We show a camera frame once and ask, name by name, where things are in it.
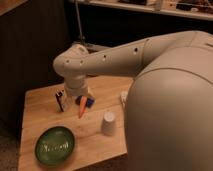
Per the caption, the green plate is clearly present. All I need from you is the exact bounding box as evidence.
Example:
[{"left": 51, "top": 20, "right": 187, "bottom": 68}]
[{"left": 34, "top": 126, "right": 75, "bottom": 166}]

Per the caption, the blue toy block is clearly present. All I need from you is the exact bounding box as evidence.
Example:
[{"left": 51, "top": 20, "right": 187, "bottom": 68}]
[{"left": 75, "top": 96, "right": 95, "bottom": 108}]

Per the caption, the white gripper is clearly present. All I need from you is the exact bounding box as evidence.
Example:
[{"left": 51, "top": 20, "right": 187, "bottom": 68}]
[{"left": 64, "top": 77, "right": 88, "bottom": 96}]

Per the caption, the metal vertical pole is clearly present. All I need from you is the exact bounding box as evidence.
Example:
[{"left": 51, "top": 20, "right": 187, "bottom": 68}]
[{"left": 74, "top": 0, "right": 85, "bottom": 44}]

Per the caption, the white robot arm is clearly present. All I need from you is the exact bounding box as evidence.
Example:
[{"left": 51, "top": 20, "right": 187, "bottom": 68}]
[{"left": 53, "top": 31, "right": 213, "bottom": 171}]

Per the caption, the white plastic fixture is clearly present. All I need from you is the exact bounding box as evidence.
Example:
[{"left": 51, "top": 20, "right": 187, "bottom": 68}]
[{"left": 120, "top": 91, "right": 128, "bottom": 108}]

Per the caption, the cluttered upper shelf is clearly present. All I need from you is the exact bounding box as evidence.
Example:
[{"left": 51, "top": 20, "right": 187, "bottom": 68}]
[{"left": 68, "top": 0, "right": 213, "bottom": 22}]

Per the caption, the orange toy carrot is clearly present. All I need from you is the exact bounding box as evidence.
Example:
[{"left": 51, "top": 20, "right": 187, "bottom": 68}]
[{"left": 78, "top": 96, "right": 87, "bottom": 118}]

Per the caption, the grey metal shelf rail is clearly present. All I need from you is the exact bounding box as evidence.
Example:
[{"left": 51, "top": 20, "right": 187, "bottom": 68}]
[{"left": 71, "top": 41, "right": 111, "bottom": 53}]

